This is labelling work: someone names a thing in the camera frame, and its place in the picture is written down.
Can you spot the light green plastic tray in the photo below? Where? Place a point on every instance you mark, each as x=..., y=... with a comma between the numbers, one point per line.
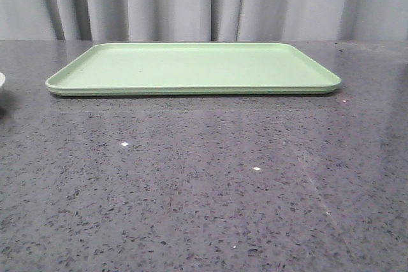
x=145, y=69

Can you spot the grey pleated curtain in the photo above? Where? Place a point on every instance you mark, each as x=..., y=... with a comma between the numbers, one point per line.
x=204, y=20

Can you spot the cream speckled plate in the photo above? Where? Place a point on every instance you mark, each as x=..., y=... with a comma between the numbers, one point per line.
x=2, y=81

